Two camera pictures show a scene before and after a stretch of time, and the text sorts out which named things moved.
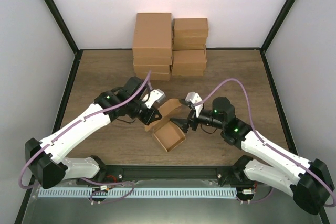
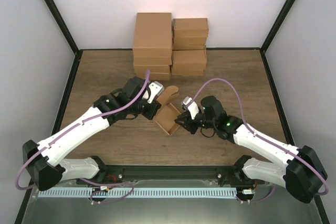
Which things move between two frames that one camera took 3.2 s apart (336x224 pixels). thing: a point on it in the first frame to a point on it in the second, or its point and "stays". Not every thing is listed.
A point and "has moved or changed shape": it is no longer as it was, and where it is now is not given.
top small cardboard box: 190,27 stays
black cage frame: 78,55 stays
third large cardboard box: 155,68 stays
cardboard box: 167,132 has moved or changed shape
